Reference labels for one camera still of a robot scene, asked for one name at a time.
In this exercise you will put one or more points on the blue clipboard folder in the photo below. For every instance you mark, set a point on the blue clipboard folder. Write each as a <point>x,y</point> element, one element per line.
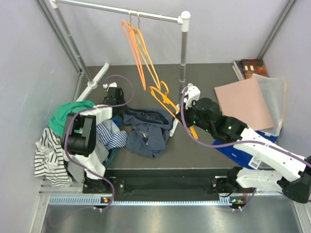
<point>242,158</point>

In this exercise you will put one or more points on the navy blue tank top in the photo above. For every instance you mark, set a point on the navy blue tank top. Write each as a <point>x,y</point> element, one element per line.
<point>150,133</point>

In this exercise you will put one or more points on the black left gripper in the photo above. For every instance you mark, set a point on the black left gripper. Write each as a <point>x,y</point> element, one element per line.
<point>121,98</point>

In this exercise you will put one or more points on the orange velvet hanger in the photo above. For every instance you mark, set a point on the orange velvet hanger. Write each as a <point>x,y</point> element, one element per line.
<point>130,34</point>

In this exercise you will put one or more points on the blue laundry basin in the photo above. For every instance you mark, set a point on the blue laundry basin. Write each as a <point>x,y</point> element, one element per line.
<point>113,155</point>

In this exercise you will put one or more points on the green garment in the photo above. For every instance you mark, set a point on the green garment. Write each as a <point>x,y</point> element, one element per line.
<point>58,120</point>

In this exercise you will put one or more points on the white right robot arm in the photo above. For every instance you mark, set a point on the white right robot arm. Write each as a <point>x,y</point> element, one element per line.
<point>290,174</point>

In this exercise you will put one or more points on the tan yellow velvet hanger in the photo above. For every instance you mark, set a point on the tan yellow velvet hanger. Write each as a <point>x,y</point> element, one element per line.
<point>143,54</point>

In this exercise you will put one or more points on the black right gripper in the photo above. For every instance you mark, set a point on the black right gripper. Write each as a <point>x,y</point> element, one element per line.
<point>186,112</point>

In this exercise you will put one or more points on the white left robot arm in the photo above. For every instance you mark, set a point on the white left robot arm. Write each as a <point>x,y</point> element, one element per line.
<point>90,139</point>

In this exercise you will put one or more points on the grey slotted cable duct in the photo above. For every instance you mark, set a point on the grey slotted cable duct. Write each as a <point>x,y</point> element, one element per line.
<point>100,201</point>

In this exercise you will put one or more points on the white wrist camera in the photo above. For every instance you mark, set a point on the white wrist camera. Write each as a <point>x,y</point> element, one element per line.
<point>106,86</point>
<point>192,93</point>

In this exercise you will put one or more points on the pink folder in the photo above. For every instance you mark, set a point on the pink folder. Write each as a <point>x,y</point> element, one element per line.
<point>244,100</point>

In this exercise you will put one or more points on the blue white striped shirt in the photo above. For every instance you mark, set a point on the blue white striped shirt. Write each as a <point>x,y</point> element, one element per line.
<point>110,135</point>

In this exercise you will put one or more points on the grey white garment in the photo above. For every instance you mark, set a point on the grey white garment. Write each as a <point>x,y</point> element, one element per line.
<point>90,166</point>

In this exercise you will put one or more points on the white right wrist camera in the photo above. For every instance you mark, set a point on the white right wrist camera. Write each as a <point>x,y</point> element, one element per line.
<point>192,93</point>

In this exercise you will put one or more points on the translucent plastic folder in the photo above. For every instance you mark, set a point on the translucent plastic folder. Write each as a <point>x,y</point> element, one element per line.
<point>274,91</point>

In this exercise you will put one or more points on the silver white clothes rack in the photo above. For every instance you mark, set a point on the silver white clothes rack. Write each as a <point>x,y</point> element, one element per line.
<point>183,20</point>

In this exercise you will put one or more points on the brown book stack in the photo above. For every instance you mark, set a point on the brown book stack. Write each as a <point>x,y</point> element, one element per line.
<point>245,68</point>

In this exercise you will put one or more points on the black white striped shirt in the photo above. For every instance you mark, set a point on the black white striped shirt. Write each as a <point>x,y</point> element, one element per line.
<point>49,160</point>

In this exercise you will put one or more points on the yellow orange plastic hanger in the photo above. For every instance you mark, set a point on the yellow orange plastic hanger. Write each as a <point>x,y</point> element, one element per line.
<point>161,95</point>

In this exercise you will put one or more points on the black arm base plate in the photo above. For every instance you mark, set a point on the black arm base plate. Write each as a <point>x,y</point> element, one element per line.
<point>150,184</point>

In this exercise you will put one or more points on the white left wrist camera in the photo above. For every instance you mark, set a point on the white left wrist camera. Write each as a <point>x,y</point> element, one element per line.
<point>106,86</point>

